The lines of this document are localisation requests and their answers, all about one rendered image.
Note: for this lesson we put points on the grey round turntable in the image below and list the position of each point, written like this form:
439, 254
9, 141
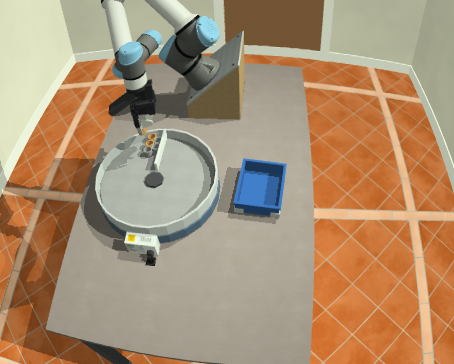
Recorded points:
133, 194

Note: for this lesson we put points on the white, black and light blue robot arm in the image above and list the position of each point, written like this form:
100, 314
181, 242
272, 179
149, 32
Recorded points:
188, 42

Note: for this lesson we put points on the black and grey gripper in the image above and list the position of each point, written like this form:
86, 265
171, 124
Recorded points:
141, 106

